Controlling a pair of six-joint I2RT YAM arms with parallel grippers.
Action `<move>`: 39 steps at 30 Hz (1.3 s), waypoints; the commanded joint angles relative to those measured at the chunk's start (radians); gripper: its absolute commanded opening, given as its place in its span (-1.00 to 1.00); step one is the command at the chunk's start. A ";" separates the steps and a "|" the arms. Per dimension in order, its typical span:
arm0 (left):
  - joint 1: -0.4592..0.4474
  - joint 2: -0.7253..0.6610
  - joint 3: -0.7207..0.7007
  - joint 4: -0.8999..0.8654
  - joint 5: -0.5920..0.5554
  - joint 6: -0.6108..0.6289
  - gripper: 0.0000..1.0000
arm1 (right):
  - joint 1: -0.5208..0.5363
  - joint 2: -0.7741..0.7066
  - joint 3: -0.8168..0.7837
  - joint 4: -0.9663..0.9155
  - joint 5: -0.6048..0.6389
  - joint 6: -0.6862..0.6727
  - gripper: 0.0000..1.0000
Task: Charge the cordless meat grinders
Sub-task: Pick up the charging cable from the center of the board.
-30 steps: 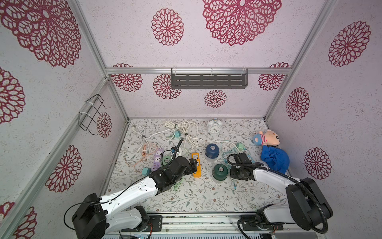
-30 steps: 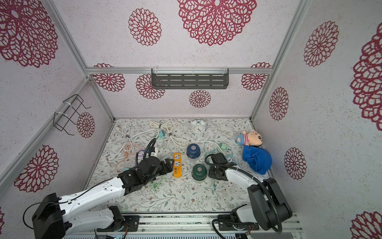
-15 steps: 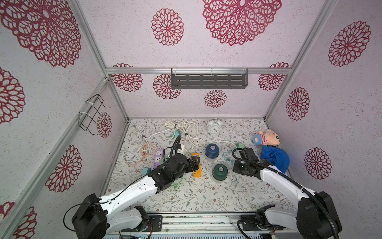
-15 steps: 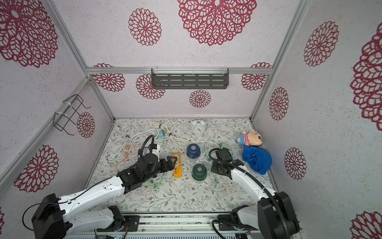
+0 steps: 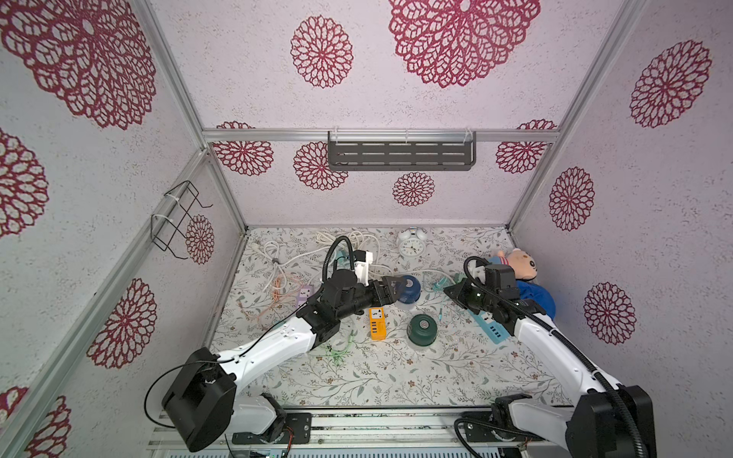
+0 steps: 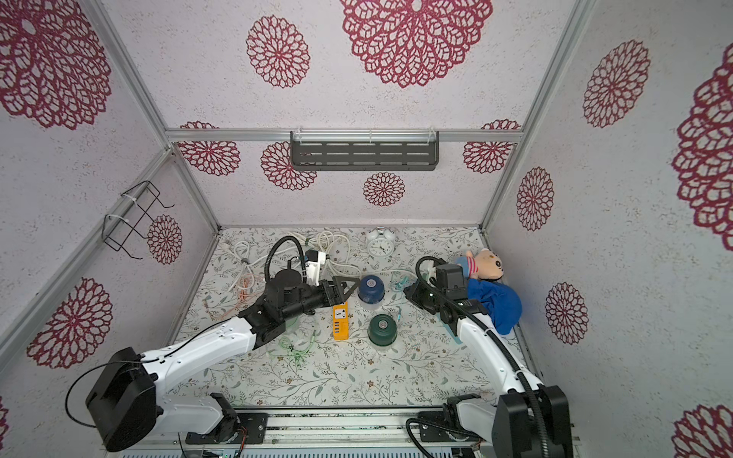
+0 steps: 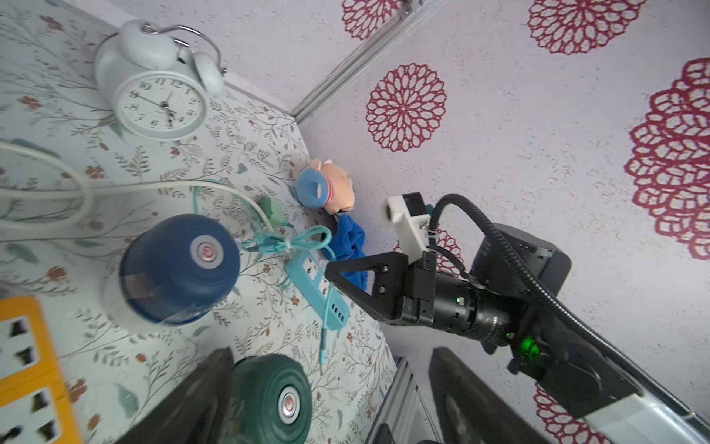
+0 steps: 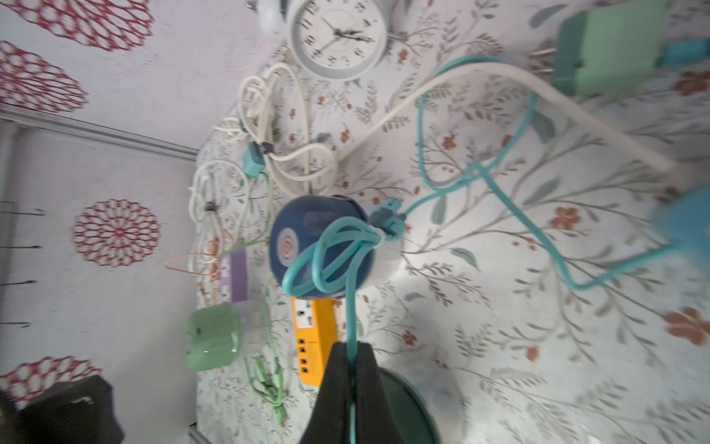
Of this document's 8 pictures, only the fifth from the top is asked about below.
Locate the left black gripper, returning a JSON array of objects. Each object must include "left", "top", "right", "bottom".
[{"left": 338, "top": 275, "right": 408, "bottom": 322}]

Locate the navy blue meat grinder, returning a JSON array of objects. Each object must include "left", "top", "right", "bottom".
[{"left": 398, "top": 275, "right": 422, "bottom": 305}]

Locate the dark green meat grinder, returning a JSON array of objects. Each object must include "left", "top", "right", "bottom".
[{"left": 407, "top": 314, "right": 438, "bottom": 347}]

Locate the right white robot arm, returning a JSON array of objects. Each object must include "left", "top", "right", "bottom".
[{"left": 445, "top": 256, "right": 658, "bottom": 457}]

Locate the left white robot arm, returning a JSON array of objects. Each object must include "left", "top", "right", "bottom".
[{"left": 161, "top": 269, "right": 407, "bottom": 452}]

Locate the blue cloth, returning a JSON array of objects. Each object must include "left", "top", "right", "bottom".
[{"left": 517, "top": 281, "right": 557, "bottom": 320}]

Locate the pig plush toy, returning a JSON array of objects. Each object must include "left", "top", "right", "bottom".
[{"left": 488, "top": 248, "right": 538, "bottom": 282}]

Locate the teal power strip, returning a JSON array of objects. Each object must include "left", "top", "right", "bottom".
[{"left": 469, "top": 311, "right": 510, "bottom": 345}]

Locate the orange power strip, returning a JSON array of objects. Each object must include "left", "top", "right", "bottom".
[{"left": 368, "top": 307, "right": 387, "bottom": 341}]

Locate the white twin-bell alarm clock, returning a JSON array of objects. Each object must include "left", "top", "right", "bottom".
[{"left": 397, "top": 227, "right": 428, "bottom": 258}]

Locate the orange thin cable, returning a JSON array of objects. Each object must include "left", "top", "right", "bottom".
[{"left": 239, "top": 274, "right": 305, "bottom": 324}]

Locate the light green USB cable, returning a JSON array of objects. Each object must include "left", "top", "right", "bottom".
[{"left": 320, "top": 331, "right": 359, "bottom": 368}]

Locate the white coiled cord bundle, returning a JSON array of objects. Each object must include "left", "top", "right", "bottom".
[{"left": 251, "top": 230, "right": 385, "bottom": 282}]

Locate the grey wall shelf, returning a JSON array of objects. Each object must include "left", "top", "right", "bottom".
[{"left": 326, "top": 131, "right": 476, "bottom": 172}]

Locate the black wire rack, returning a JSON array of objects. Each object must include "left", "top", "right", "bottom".
[{"left": 149, "top": 181, "right": 216, "bottom": 265}]

